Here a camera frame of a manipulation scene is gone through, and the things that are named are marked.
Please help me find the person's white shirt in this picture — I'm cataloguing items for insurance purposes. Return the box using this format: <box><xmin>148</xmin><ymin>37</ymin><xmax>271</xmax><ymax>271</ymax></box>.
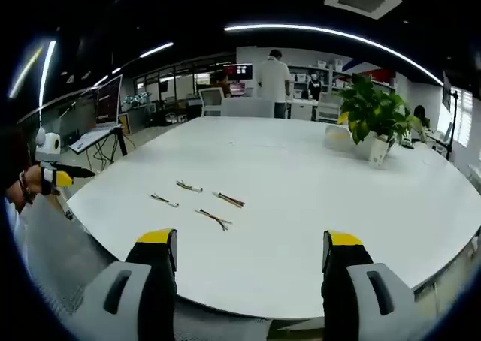
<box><xmin>5</xmin><ymin>201</ymin><xmax>30</xmax><ymax>255</ymax></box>

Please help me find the person's left hand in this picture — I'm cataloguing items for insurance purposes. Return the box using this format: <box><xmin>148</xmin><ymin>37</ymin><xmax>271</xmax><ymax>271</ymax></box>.
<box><xmin>23</xmin><ymin>166</ymin><xmax>43</xmax><ymax>203</ymax></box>

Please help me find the JST connector with coloured wires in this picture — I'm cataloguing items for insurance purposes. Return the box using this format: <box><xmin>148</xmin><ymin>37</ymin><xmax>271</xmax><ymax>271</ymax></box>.
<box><xmin>211</xmin><ymin>191</ymin><xmax>247</xmax><ymax>209</ymax></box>
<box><xmin>195</xmin><ymin>207</ymin><xmax>233</xmax><ymax>231</ymax></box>

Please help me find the green potted plant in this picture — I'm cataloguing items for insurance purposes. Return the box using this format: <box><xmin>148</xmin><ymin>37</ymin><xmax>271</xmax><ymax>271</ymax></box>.
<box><xmin>336</xmin><ymin>72</ymin><xmax>419</xmax><ymax>169</ymax></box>

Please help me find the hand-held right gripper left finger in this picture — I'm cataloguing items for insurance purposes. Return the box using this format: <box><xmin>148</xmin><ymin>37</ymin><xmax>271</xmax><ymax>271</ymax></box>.
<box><xmin>70</xmin><ymin>228</ymin><xmax>177</xmax><ymax>341</ymax></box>

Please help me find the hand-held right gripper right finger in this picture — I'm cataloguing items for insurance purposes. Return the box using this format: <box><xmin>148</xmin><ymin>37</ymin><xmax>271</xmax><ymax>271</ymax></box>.
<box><xmin>321</xmin><ymin>230</ymin><xmax>416</xmax><ymax>341</ymax></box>

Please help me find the clear plastic container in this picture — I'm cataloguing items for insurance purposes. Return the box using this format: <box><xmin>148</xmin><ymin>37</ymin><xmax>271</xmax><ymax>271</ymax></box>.
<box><xmin>323</xmin><ymin>125</ymin><xmax>353</xmax><ymax>151</ymax></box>

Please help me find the monitor on black stand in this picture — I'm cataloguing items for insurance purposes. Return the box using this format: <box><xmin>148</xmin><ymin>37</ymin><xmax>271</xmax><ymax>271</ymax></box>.
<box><xmin>441</xmin><ymin>69</ymin><xmax>462</xmax><ymax>162</ymax></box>

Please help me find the white office chair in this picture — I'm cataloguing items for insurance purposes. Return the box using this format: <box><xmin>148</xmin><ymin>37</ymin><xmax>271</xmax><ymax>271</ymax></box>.
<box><xmin>198</xmin><ymin>87</ymin><xmax>225</xmax><ymax>118</ymax></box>
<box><xmin>314</xmin><ymin>92</ymin><xmax>343</xmax><ymax>124</ymax></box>
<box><xmin>221</xmin><ymin>97</ymin><xmax>276</xmax><ymax>119</ymax></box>

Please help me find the open laptop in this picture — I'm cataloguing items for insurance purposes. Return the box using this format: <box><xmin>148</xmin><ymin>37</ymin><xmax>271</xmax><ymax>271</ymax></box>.
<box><xmin>68</xmin><ymin>124</ymin><xmax>122</xmax><ymax>155</ymax></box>

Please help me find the thin cable tie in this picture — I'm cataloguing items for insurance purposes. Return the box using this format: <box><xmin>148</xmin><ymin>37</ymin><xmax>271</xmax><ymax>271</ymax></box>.
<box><xmin>150</xmin><ymin>192</ymin><xmax>180</xmax><ymax>208</ymax></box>
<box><xmin>176</xmin><ymin>180</ymin><xmax>204</xmax><ymax>193</ymax></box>

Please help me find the long curved ceiling light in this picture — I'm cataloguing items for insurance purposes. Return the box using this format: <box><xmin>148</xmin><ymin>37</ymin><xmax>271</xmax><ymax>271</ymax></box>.
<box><xmin>223</xmin><ymin>23</ymin><xmax>445</xmax><ymax>87</ymax></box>

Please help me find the large monitor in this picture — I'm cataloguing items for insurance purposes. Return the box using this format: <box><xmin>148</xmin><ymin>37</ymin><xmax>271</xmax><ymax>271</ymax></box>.
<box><xmin>95</xmin><ymin>74</ymin><xmax>124</xmax><ymax>126</ymax></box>

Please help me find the wall screen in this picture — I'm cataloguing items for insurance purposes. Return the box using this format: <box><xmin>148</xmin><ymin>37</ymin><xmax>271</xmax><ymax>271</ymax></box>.
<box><xmin>225</xmin><ymin>63</ymin><xmax>254</xmax><ymax>82</ymax></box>

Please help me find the short ceiling light strip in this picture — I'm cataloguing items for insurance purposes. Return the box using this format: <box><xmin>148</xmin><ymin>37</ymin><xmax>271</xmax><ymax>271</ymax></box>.
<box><xmin>139</xmin><ymin>41</ymin><xmax>175</xmax><ymax>59</ymax></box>

